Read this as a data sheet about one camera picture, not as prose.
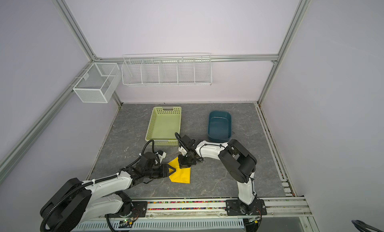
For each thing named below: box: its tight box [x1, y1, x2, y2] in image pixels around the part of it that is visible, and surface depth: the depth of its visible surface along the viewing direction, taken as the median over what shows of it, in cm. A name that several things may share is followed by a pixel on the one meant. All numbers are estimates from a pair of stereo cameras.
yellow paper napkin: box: [167, 156, 191, 184], surface depth 86 cm
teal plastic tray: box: [207, 111, 232, 143], surface depth 110 cm
